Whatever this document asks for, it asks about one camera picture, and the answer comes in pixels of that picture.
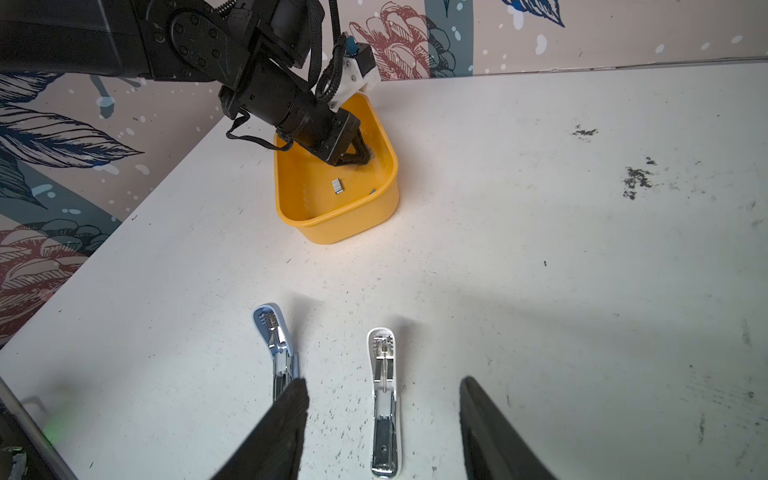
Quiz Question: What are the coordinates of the white mini stapler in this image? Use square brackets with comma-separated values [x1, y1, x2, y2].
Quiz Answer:
[367, 327, 401, 479]

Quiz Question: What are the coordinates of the staple strip in tray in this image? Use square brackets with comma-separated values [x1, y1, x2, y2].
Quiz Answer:
[332, 179, 344, 195]

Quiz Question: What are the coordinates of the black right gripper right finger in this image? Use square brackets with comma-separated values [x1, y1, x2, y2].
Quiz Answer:
[459, 376, 555, 480]

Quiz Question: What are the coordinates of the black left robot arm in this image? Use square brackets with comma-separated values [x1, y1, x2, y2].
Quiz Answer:
[1, 0, 371, 167]

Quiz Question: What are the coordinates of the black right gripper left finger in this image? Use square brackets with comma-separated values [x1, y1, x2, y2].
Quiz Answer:
[213, 378, 310, 480]

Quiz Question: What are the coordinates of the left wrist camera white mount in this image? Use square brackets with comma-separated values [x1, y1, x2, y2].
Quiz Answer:
[329, 36, 381, 111]

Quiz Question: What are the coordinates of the light blue stapler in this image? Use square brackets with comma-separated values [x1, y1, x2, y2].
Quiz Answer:
[253, 303, 300, 402]

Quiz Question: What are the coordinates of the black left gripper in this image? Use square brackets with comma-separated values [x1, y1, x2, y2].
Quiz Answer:
[299, 110, 372, 167]

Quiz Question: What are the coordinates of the yellow plastic tray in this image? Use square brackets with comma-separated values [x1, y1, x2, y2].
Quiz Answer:
[274, 93, 400, 245]

